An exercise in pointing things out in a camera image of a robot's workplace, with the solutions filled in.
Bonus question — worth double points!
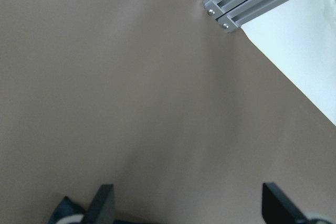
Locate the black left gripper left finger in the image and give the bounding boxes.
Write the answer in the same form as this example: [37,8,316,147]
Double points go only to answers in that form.
[81,184,116,224]

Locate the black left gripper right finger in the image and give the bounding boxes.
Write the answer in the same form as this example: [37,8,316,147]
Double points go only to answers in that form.
[262,183,309,224]

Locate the black graphic t-shirt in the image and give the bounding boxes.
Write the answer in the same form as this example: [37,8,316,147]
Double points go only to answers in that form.
[47,196,86,224]

